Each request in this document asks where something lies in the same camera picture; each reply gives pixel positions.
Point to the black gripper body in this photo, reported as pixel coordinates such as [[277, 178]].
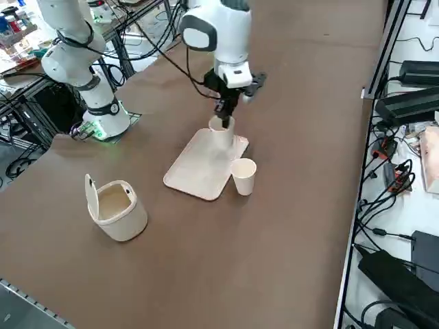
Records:
[[214, 82]]

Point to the white disposable paper cup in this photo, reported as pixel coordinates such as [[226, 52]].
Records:
[[244, 181], [223, 138]]

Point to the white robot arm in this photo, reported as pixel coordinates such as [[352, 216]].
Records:
[[233, 34]]

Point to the white background machine base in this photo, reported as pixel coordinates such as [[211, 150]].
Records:
[[102, 12]]

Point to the cream trash bin with lid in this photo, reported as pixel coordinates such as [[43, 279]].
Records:
[[127, 219]]

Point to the black box under table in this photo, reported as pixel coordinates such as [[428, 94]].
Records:
[[58, 106]]

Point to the orange black connector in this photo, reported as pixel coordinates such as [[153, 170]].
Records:
[[385, 147]]

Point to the ribbed dark power brick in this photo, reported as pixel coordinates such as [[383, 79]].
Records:
[[404, 106]]

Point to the black orange adapter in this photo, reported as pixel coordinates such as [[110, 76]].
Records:
[[399, 178]]

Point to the black power brick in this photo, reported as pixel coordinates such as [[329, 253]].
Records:
[[422, 72]]

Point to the pale pink tissue box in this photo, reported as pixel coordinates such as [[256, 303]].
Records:
[[430, 161]]

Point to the black bag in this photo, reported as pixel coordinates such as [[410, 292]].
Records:
[[394, 284]]

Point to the dark grey flat box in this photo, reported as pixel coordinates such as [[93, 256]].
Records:
[[427, 253]]

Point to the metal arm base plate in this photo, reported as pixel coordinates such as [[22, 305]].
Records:
[[134, 117]]

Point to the white post bracket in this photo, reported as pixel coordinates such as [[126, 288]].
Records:
[[367, 94]]

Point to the metal table end rail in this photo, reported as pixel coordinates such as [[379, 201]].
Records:
[[27, 301]]

